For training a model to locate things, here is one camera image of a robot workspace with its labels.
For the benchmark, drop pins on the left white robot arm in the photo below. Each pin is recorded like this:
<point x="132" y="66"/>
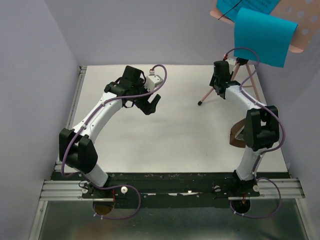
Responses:
<point x="76" y="145"/>

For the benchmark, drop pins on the brown wooden metronome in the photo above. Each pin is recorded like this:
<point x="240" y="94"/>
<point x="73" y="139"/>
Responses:
<point x="235" y="128"/>

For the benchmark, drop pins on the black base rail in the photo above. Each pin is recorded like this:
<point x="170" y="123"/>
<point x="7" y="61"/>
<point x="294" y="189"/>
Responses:
<point x="170" y="190"/>

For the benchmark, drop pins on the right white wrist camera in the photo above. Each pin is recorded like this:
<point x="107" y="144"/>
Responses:
<point x="231" y="62"/>

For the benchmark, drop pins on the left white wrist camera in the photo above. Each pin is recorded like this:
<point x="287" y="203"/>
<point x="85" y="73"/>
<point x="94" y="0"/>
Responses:
<point x="152" y="81"/>

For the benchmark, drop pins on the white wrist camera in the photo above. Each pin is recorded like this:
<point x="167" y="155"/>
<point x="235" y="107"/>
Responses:
<point x="231" y="62"/>
<point x="152" y="81"/>

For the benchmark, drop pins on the clear plastic metronome cover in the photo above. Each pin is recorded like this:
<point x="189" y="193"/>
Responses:
<point x="240" y="135"/>

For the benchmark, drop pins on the blue printed sheet music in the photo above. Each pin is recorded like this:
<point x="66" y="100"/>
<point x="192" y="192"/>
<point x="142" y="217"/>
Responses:
<point x="230" y="8"/>

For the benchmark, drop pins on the pink music stand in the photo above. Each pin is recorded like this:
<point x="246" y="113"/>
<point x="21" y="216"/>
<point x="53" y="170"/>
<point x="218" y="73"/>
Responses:
<point x="287" y="84"/>

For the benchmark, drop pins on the aluminium frame rail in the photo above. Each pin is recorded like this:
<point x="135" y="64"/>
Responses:
<point x="42" y="204"/>

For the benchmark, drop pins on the blue paper sheet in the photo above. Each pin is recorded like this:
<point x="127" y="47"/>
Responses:
<point x="262" y="38"/>

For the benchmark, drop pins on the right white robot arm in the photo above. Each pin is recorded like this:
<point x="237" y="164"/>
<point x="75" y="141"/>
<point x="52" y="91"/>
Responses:
<point x="261" y="127"/>

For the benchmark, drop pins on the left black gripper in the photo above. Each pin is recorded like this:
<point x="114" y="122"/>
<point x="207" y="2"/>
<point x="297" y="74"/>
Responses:
<point x="146" y="107"/>

